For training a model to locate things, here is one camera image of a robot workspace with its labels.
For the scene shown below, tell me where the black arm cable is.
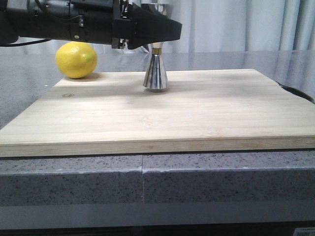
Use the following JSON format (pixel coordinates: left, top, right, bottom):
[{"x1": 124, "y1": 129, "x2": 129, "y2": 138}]
[{"x1": 4, "y1": 38, "x2": 52, "y2": 47}]

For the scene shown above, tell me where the light wooden cutting board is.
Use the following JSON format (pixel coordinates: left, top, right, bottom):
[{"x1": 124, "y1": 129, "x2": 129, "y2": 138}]
[{"x1": 0, "y1": 69, "x2": 315, "y2": 157}]

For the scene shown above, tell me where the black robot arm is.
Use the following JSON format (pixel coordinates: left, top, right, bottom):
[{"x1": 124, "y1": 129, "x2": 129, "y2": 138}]
[{"x1": 0, "y1": 0, "x2": 182, "y2": 50}]

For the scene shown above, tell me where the yellow lemon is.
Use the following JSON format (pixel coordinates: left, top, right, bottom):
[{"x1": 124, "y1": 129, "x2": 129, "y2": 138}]
[{"x1": 55, "y1": 41, "x2": 97, "y2": 79}]

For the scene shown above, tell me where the black object behind board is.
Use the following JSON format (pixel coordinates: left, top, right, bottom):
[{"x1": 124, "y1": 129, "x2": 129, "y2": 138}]
[{"x1": 278, "y1": 83, "x2": 315, "y2": 103}]

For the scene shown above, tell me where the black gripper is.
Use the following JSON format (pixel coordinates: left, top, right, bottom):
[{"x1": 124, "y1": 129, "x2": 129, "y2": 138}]
[{"x1": 67, "y1": 0, "x2": 182, "y2": 50}]

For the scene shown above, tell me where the label at bottom corner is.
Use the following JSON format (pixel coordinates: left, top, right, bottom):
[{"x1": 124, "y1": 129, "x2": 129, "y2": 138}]
[{"x1": 293, "y1": 227, "x2": 315, "y2": 236}]

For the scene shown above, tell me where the silver double-cone jigger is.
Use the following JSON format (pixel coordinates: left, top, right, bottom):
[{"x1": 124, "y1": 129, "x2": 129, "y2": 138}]
[{"x1": 141, "y1": 0, "x2": 173, "y2": 92}]

